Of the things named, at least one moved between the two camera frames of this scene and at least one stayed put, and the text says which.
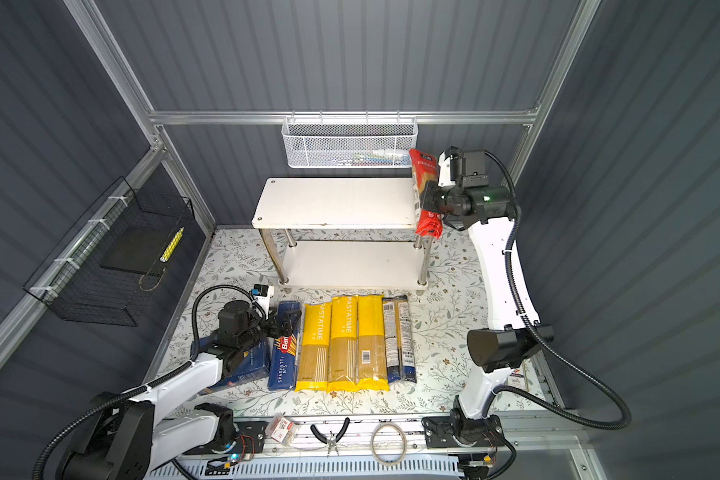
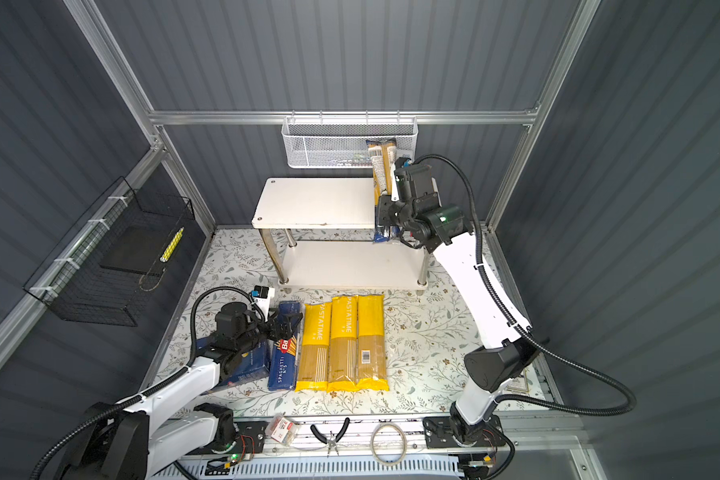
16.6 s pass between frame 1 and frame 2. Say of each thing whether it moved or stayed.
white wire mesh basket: stayed
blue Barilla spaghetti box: stayed
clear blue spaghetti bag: moved
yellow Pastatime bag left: stayed
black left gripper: stayed
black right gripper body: moved
